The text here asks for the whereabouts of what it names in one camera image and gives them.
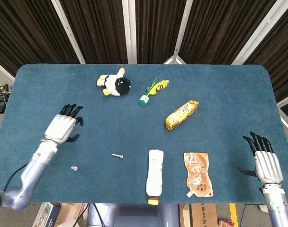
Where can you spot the colourful snack packet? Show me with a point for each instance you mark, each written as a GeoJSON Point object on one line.
{"type": "Point", "coordinates": [225, 222]}

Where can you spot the white shoe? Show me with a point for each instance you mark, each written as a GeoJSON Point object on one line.
{"type": "Point", "coordinates": [263, 208]}

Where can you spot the metal bolt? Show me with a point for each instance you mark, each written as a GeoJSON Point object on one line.
{"type": "Point", "coordinates": [74, 168]}
{"type": "Point", "coordinates": [117, 155]}

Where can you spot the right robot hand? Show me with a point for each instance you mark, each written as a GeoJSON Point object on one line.
{"type": "Point", "coordinates": [268, 165]}

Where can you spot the orange spout pouch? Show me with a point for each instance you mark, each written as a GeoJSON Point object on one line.
{"type": "Point", "coordinates": [198, 175]}

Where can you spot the green yellow feather shuttlecock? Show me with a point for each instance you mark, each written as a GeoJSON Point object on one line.
{"type": "Point", "coordinates": [144, 99]}

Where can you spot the white labelled drink bottle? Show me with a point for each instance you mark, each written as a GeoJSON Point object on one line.
{"type": "Point", "coordinates": [154, 175]}

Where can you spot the black white yellow plush toy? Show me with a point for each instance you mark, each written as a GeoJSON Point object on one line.
{"type": "Point", "coordinates": [113, 82]}

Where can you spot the white blue printed box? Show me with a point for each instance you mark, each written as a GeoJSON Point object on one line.
{"type": "Point", "coordinates": [45, 215]}

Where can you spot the brown cardboard box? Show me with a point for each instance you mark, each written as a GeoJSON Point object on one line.
{"type": "Point", "coordinates": [203, 215]}

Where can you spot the blue grey robot torso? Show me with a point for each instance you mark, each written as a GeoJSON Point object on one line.
{"type": "Point", "coordinates": [139, 215]}

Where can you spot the white partition frame post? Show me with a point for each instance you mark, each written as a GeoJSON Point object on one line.
{"type": "Point", "coordinates": [2, 68]}
{"type": "Point", "coordinates": [257, 35]}
{"type": "Point", "coordinates": [129, 30]}
{"type": "Point", "coordinates": [287, 123]}
{"type": "Point", "coordinates": [180, 37]}
{"type": "Point", "coordinates": [68, 33]}

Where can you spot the golden snack package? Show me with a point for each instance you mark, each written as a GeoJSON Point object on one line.
{"type": "Point", "coordinates": [180, 114]}

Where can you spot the blue felt table cover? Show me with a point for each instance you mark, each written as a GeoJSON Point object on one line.
{"type": "Point", "coordinates": [110, 123]}

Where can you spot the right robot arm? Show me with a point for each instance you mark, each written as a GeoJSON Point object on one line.
{"type": "Point", "coordinates": [276, 208]}

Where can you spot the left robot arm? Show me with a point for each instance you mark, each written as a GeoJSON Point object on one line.
{"type": "Point", "coordinates": [32, 172]}

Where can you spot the dark brown pleated curtain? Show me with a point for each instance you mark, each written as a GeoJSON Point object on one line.
{"type": "Point", "coordinates": [28, 30]}
{"type": "Point", "coordinates": [281, 47]}
{"type": "Point", "coordinates": [158, 30]}
{"type": "Point", "coordinates": [99, 30]}
{"type": "Point", "coordinates": [219, 30]}

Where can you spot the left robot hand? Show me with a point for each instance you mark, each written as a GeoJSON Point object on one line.
{"type": "Point", "coordinates": [60, 127]}

